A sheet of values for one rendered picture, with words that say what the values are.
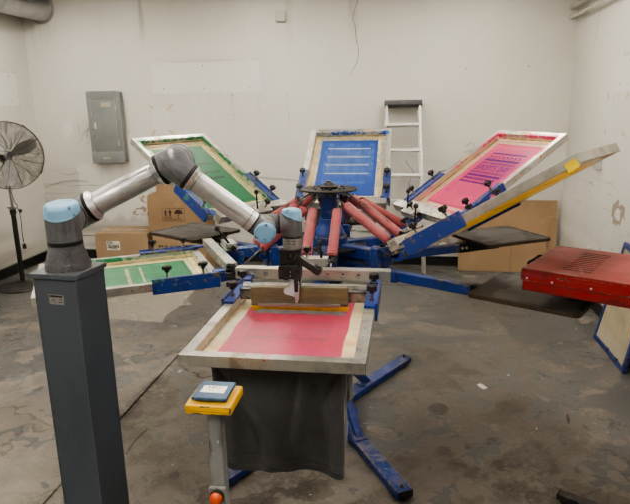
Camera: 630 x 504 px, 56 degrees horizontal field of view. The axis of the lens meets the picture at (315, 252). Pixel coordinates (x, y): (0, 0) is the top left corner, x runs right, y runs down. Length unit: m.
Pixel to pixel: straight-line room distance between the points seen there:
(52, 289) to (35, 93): 5.52
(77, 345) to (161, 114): 4.91
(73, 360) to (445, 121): 4.89
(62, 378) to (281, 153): 4.61
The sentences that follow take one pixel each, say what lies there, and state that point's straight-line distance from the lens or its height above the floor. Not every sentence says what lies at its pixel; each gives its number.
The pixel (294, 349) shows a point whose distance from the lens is 1.97.
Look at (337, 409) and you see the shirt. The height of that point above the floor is 0.78.
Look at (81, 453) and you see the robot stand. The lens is 2.42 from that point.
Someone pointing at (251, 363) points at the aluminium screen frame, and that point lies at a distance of 1.85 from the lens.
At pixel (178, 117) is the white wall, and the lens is 6.81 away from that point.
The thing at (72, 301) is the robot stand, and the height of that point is 1.11.
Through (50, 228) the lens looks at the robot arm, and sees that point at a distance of 2.17.
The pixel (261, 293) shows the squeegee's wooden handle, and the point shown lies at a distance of 2.31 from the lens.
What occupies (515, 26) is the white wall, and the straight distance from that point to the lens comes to 6.47.
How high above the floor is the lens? 1.74
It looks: 14 degrees down
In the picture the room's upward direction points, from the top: 1 degrees counter-clockwise
